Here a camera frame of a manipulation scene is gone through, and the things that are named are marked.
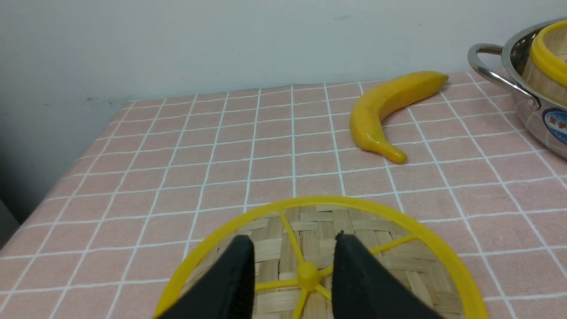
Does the yellow bamboo steamer basket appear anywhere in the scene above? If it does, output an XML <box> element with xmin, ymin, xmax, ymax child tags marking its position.
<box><xmin>522</xmin><ymin>19</ymin><xmax>567</xmax><ymax>108</ymax></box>

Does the pink checkered tablecloth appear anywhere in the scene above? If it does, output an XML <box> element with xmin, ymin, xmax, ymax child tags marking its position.
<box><xmin>0</xmin><ymin>71</ymin><xmax>566</xmax><ymax>319</ymax></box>

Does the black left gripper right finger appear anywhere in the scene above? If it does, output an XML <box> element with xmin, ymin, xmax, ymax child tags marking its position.
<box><xmin>332</xmin><ymin>232</ymin><xmax>439</xmax><ymax>319</ymax></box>

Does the yellow bamboo steamer lid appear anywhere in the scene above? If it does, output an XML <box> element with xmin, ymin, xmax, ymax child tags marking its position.
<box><xmin>155</xmin><ymin>196</ymin><xmax>489</xmax><ymax>319</ymax></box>

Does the yellow plastic banana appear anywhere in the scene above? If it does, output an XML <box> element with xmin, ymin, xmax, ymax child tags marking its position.
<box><xmin>349</xmin><ymin>71</ymin><xmax>448</xmax><ymax>164</ymax></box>

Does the stainless steel pot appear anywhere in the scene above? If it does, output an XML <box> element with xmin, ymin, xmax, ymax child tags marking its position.
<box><xmin>467</xmin><ymin>18</ymin><xmax>567</xmax><ymax>158</ymax></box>

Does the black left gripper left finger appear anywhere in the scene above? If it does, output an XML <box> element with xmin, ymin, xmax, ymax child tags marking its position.
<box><xmin>158</xmin><ymin>235</ymin><xmax>255</xmax><ymax>319</ymax></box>

